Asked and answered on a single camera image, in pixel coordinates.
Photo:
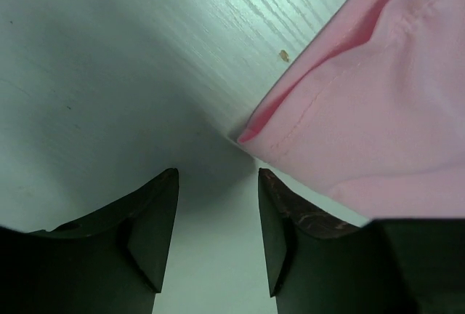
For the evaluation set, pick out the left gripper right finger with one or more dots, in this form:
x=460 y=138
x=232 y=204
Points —
x=318 y=263

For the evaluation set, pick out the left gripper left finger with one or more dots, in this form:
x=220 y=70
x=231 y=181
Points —
x=112 y=260

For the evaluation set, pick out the pink t shirt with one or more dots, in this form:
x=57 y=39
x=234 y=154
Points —
x=371 y=114

